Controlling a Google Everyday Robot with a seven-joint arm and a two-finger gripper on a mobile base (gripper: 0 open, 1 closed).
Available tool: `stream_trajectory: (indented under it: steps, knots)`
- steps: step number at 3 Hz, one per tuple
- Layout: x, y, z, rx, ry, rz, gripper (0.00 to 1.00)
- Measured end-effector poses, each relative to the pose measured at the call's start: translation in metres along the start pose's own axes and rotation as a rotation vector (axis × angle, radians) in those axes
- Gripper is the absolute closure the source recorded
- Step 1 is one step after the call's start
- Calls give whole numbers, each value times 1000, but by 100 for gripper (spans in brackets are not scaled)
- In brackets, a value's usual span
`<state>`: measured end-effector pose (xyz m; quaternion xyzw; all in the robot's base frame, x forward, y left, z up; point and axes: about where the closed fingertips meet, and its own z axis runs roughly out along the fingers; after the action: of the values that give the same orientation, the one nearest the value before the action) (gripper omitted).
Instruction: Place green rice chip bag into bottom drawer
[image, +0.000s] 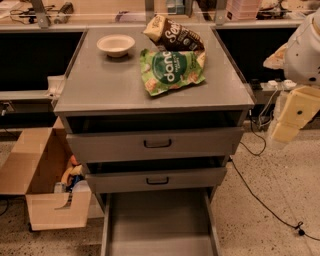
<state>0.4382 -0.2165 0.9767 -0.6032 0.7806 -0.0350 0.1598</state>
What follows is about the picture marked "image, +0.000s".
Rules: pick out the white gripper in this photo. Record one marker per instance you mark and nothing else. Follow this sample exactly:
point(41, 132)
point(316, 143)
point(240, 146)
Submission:
point(302, 55)

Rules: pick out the green rice chip bag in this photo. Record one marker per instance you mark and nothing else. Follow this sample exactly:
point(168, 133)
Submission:
point(169, 70)

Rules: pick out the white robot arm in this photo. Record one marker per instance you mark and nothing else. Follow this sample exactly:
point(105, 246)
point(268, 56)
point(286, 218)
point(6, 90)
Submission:
point(299, 58)

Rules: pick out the top drawer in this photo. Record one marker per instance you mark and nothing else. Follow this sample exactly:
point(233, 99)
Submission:
point(151, 145)

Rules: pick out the drawer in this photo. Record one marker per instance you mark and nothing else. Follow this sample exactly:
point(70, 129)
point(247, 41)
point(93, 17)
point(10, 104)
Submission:
point(155, 180)
point(159, 223)
point(151, 145)

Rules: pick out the middle drawer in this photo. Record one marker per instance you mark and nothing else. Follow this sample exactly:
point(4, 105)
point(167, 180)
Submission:
point(155, 180)

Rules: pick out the grey drawer cabinet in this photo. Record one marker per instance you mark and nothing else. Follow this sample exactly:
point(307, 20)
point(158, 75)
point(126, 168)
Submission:
point(106, 95)

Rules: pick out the brown chip bag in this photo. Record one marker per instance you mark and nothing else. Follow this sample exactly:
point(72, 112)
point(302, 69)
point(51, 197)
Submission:
point(169, 35)

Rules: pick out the bottom drawer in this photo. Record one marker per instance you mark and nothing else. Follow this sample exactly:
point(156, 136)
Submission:
point(159, 223)

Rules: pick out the white power strip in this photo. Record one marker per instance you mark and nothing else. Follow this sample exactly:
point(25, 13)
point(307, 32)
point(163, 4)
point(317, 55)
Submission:
point(281, 85)

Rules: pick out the pink stacked box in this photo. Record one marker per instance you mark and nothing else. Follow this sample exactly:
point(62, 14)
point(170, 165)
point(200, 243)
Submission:
point(242, 9)

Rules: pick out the white bowl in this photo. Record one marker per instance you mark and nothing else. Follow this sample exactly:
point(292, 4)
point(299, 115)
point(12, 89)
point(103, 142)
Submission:
point(115, 45)

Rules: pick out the items inside cardboard box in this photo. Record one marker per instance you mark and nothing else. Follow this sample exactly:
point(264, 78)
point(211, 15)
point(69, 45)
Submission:
point(71, 176)

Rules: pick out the cardboard box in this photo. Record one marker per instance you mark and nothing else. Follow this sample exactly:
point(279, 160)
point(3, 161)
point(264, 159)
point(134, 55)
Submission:
point(35, 164)

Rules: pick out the black handheld tool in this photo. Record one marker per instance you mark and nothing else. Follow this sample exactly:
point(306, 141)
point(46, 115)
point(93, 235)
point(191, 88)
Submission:
point(64, 13)

